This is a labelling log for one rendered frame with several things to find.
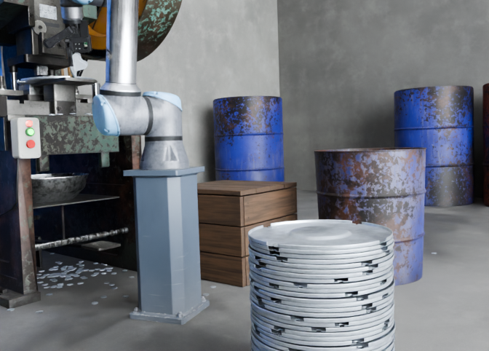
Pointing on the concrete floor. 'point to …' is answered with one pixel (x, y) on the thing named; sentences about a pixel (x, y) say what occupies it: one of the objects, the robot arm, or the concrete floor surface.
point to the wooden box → (237, 223)
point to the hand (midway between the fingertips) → (73, 74)
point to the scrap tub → (378, 196)
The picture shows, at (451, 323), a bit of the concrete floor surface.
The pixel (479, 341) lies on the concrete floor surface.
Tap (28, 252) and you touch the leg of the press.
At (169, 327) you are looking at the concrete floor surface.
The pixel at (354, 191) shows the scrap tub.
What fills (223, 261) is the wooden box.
